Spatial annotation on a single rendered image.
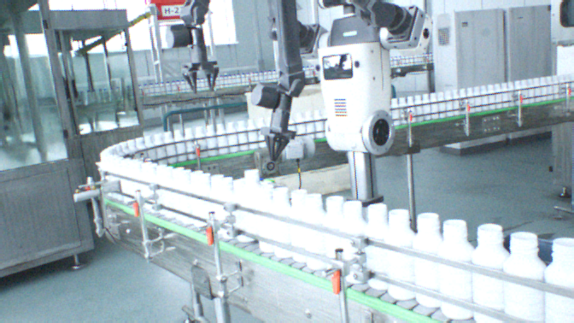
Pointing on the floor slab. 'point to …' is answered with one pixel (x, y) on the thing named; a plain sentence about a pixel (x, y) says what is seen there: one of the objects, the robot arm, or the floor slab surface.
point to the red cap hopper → (171, 9)
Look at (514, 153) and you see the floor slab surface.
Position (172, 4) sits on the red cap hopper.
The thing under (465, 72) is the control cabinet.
